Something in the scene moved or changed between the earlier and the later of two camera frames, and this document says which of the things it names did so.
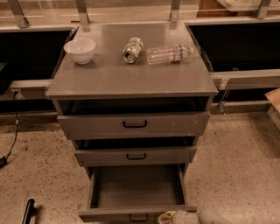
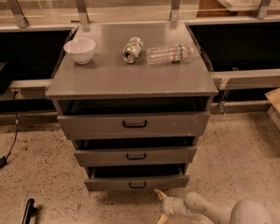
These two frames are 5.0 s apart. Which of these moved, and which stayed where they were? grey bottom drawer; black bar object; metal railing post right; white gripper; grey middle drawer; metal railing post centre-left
Moved: grey bottom drawer; white gripper
Stayed: metal railing post right; metal railing post centre-left; grey middle drawer; black bar object
